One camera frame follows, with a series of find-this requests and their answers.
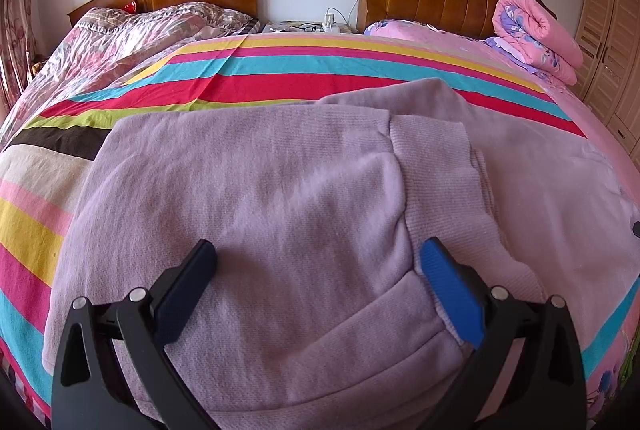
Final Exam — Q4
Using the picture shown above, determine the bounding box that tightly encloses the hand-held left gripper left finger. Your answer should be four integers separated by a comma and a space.
51, 239, 218, 430

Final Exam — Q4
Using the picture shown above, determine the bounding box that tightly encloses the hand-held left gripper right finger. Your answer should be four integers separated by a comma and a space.
420, 237, 587, 430

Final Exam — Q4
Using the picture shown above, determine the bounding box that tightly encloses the lilac knit sweater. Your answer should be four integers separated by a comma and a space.
41, 78, 640, 426

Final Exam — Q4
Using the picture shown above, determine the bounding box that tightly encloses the plaid cloth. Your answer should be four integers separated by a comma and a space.
0, 345, 53, 428

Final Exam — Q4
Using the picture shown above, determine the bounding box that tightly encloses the rainbow striped blanket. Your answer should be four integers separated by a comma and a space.
0, 32, 640, 411

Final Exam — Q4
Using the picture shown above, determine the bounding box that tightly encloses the pink floral pillow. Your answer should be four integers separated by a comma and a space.
363, 19, 496, 45

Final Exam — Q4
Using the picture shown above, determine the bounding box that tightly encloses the white nightstand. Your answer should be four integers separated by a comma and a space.
261, 19, 358, 35

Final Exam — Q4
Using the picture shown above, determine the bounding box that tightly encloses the rolled pink floral quilt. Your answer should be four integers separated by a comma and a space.
484, 0, 585, 86

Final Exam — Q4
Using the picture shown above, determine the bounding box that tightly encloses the white charger plug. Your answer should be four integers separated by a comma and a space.
320, 8, 343, 34

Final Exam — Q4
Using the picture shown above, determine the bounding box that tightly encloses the light wooden wardrobe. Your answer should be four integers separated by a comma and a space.
572, 0, 640, 151

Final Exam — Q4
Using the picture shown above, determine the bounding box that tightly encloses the floral curtain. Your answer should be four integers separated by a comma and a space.
0, 0, 41, 111

